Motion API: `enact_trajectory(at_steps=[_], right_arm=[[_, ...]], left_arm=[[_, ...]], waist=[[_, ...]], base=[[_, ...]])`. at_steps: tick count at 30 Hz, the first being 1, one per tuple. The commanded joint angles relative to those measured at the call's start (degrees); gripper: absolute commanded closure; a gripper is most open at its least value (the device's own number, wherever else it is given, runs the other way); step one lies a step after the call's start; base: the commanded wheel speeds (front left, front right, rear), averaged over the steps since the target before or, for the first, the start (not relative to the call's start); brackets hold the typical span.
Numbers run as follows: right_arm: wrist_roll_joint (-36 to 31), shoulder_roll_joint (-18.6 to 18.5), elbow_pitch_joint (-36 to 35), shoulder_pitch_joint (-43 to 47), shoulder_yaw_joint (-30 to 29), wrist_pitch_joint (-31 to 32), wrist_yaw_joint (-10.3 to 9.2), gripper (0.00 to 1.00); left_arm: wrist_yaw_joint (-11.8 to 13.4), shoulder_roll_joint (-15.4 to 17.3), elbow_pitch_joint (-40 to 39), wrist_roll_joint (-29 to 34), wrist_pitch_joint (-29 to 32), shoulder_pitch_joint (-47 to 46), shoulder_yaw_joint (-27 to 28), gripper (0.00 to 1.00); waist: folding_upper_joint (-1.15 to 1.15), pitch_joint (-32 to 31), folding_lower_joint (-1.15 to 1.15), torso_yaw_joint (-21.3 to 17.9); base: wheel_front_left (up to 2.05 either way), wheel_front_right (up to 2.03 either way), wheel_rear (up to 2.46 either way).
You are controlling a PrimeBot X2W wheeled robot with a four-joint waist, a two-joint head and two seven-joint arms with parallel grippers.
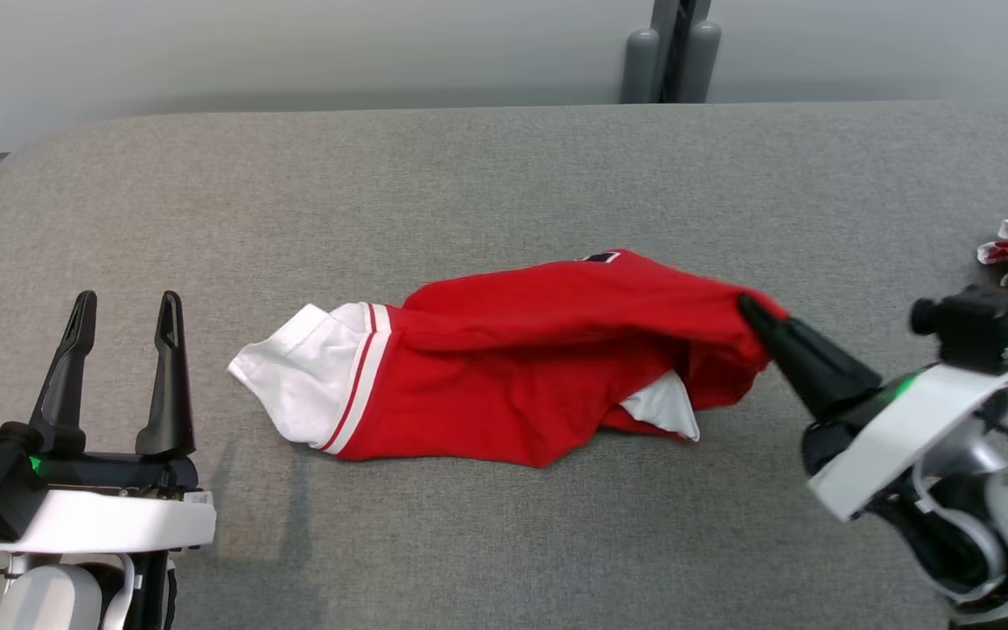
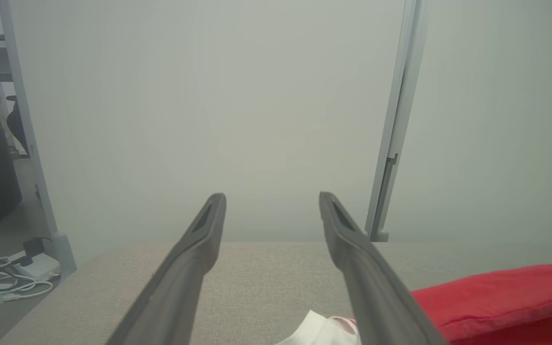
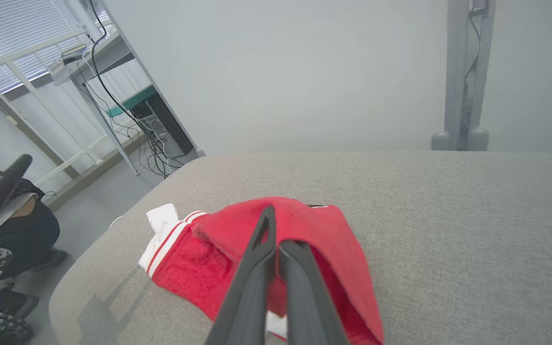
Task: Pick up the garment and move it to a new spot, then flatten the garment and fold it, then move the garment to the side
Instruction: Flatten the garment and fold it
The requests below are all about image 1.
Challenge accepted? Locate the red white basketball jersey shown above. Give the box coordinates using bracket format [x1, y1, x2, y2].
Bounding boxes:
[227, 248, 791, 469]

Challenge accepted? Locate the grey partition post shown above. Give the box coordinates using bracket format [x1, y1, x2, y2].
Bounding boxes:
[681, 0, 722, 104]
[619, 0, 680, 104]

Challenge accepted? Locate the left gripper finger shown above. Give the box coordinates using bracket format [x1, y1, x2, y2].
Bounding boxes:
[135, 290, 197, 459]
[30, 290, 99, 456]

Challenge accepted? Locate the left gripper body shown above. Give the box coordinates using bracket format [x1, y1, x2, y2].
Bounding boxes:
[27, 437, 212, 507]

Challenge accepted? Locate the white left camera bracket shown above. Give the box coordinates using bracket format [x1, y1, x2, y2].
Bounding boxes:
[0, 486, 218, 555]

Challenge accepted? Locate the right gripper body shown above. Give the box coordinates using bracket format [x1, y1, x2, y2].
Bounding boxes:
[801, 371, 927, 479]

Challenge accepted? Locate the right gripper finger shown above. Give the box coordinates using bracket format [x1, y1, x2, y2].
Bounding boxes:
[736, 293, 883, 423]

